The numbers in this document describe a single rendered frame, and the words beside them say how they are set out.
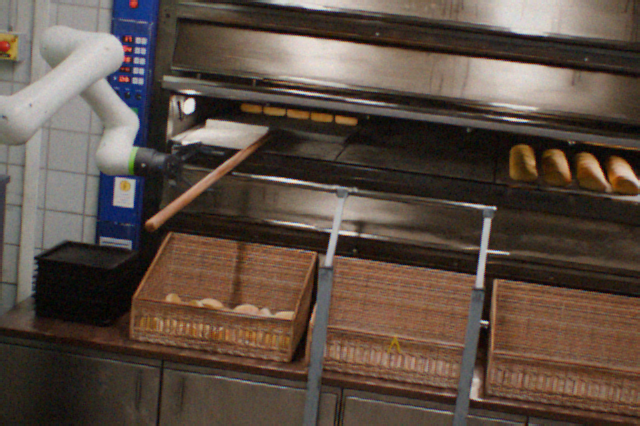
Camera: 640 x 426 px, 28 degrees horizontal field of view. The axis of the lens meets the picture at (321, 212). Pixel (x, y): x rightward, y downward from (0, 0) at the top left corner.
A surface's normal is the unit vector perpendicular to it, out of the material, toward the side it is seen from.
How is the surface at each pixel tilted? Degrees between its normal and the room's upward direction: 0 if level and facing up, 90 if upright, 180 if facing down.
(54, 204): 90
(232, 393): 90
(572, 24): 70
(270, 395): 90
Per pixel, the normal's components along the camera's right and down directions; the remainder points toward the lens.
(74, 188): -0.15, 0.19
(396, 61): -0.10, -0.15
